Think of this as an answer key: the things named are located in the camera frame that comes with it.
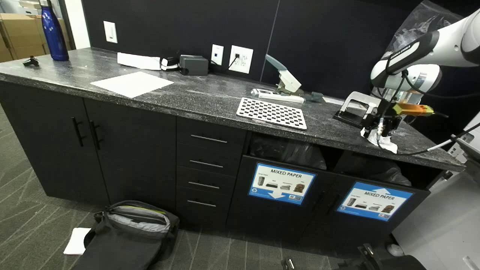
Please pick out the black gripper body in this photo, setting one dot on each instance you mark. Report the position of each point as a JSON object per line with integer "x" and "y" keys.
{"x": 383, "y": 124}

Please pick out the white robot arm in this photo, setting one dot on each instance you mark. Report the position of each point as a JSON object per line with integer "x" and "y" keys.
{"x": 417, "y": 64}

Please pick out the dark counter cabinet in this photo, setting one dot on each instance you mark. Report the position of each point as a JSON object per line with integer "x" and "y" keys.
{"x": 185, "y": 148}

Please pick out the small black object on counter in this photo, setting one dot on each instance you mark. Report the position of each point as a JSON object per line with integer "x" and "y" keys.
{"x": 32, "y": 61}

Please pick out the right mixed paper sign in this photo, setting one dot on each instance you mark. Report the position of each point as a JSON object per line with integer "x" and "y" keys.
{"x": 374, "y": 201}

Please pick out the mixed paper sign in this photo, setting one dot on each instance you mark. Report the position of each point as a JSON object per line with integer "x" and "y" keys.
{"x": 374, "y": 201}
{"x": 281, "y": 183}

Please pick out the left mixed paper sign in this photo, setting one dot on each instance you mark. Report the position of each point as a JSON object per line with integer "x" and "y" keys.
{"x": 281, "y": 183}

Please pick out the black power adapter box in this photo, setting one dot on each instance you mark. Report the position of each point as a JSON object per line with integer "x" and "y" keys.
{"x": 194, "y": 64}

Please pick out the flat white paper sheet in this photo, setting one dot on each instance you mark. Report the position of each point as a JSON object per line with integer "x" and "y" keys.
{"x": 132, "y": 84}

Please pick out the black grey backpack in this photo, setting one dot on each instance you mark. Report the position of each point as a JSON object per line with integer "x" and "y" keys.
{"x": 129, "y": 235}

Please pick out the white paper on floor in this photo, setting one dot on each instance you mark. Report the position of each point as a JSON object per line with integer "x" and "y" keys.
{"x": 75, "y": 244}

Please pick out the blue water bottle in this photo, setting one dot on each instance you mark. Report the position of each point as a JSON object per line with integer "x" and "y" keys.
{"x": 53, "y": 33}

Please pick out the white wall outlet plate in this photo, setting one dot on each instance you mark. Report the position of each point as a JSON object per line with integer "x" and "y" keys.
{"x": 240, "y": 58}

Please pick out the small white wall plate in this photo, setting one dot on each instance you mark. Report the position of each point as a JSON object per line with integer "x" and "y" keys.
{"x": 216, "y": 54}

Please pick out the white light switch plate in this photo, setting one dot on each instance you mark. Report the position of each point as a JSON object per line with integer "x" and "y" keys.
{"x": 110, "y": 31}

